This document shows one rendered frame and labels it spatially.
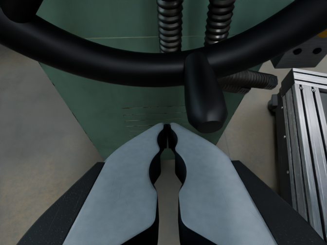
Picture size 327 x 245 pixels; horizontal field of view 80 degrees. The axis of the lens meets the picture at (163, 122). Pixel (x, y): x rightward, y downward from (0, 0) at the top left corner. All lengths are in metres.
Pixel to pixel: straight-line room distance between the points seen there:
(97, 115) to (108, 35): 0.24
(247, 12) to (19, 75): 1.21
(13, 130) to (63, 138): 0.24
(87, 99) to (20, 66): 0.95
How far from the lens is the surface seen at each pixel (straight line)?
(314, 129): 0.84
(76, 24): 0.37
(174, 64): 0.16
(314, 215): 0.70
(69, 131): 1.00
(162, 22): 0.21
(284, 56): 0.42
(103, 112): 0.53
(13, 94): 1.28
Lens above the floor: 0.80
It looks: 58 degrees down
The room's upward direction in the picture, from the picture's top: 2 degrees clockwise
